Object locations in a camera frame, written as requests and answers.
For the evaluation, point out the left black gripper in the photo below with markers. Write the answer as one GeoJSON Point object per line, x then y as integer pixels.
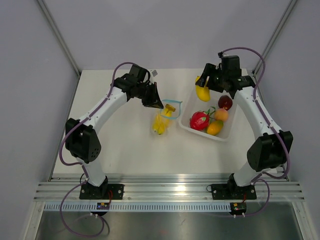
{"type": "Point", "coordinates": [154, 100]}

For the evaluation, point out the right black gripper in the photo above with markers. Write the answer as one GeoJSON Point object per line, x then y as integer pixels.
{"type": "Point", "coordinates": [209, 70]}

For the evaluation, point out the clear zip top bag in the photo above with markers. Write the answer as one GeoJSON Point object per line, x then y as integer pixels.
{"type": "Point", "coordinates": [175, 103]}

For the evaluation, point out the yellow banana bunch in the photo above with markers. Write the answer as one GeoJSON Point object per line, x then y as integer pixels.
{"type": "Point", "coordinates": [162, 119]}

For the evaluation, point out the yellow mango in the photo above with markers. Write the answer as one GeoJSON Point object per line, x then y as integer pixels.
{"type": "Point", "coordinates": [203, 93]}

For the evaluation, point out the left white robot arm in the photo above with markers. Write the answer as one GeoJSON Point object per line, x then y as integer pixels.
{"type": "Point", "coordinates": [81, 135]}

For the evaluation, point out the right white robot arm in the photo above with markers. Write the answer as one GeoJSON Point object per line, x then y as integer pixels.
{"type": "Point", "coordinates": [271, 146]}

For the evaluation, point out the dark red apple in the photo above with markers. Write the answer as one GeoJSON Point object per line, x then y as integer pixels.
{"type": "Point", "coordinates": [225, 102]}

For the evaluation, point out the white plastic basket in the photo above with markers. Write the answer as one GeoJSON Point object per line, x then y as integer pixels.
{"type": "Point", "coordinates": [194, 104]}

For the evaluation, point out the orange peach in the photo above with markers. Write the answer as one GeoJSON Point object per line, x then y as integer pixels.
{"type": "Point", "coordinates": [221, 114]}

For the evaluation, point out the red dragon fruit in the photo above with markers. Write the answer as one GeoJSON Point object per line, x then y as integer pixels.
{"type": "Point", "coordinates": [201, 119]}

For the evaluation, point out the orange green mango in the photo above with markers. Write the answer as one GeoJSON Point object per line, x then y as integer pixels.
{"type": "Point", "coordinates": [215, 127]}

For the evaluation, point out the left small circuit board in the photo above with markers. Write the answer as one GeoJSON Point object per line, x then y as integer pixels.
{"type": "Point", "coordinates": [103, 206]}

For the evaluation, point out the small circuit board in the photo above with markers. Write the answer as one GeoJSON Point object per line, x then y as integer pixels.
{"type": "Point", "coordinates": [238, 208]}
{"type": "Point", "coordinates": [103, 206]}

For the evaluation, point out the right small circuit board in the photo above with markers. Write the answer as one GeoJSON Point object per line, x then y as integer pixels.
{"type": "Point", "coordinates": [238, 208]}

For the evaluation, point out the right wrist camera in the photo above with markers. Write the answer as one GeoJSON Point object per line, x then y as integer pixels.
{"type": "Point", "coordinates": [230, 63]}

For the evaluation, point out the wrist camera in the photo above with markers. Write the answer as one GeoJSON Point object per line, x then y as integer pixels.
{"type": "Point", "coordinates": [140, 71]}
{"type": "Point", "coordinates": [230, 63]}

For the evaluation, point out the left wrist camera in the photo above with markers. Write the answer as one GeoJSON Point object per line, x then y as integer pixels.
{"type": "Point", "coordinates": [140, 71]}

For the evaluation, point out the right aluminium corner post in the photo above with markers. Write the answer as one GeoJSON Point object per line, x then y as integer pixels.
{"type": "Point", "coordinates": [284, 19]}

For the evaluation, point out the aluminium corner post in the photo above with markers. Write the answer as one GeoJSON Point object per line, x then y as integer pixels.
{"type": "Point", "coordinates": [43, 7]}
{"type": "Point", "coordinates": [284, 19]}

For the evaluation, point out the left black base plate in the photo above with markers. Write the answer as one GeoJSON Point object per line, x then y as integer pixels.
{"type": "Point", "coordinates": [103, 192]}

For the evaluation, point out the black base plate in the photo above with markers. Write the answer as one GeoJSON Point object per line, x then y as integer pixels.
{"type": "Point", "coordinates": [225, 192]}
{"type": "Point", "coordinates": [103, 192]}

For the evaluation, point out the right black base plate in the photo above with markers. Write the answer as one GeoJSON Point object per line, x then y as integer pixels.
{"type": "Point", "coordinates": [225, 192]}

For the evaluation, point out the left aluminium corner post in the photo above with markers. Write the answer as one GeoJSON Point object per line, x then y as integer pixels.
{"type": "Point", "coordinates": [43, 7]}

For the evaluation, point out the aluminium rail beam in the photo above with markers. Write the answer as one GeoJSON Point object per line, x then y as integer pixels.
{"type": "Point", "coordinates": [167, 188]}

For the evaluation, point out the white slotted cable duct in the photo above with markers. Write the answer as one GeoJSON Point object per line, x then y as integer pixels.
{"type": "Point", "coordinates": [148, 207]}

